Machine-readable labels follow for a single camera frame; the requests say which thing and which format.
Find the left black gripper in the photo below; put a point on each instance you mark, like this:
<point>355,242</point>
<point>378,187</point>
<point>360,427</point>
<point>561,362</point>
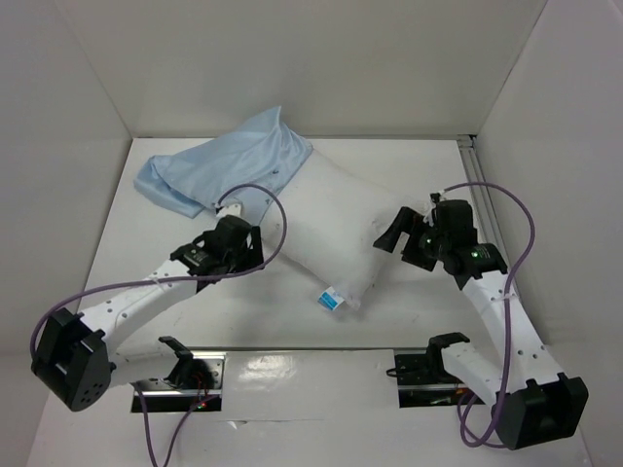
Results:
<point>251,257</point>

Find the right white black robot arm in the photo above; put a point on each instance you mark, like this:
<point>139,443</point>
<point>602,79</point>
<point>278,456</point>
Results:
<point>531,399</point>

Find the blue white pillow label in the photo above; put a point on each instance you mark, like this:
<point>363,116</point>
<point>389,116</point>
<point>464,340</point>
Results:
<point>330,299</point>

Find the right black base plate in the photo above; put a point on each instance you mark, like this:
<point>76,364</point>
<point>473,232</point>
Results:
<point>419,387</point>

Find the white pillow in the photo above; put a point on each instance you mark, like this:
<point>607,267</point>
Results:
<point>333,218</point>

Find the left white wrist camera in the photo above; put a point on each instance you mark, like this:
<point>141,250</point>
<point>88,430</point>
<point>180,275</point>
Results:
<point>223,210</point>

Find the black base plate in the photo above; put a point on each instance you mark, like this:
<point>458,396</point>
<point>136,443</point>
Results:
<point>419,387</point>
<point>194,381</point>

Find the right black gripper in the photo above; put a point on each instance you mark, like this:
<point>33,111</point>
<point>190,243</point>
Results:
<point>415,241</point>

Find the aluminium extrusion rail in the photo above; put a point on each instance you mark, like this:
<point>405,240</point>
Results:
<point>480,194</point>

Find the light blue pillowcase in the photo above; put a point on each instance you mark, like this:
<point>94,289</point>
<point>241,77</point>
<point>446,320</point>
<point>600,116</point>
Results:
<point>262,151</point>

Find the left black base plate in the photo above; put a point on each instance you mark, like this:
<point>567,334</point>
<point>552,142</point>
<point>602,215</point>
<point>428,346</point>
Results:
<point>194,381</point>

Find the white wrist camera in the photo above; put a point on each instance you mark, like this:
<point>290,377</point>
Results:
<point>435,200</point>
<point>223,210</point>

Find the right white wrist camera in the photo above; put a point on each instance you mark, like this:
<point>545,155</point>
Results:
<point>435,200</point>

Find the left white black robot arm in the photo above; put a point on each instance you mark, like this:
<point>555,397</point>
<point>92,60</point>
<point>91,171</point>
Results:
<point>78,355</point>

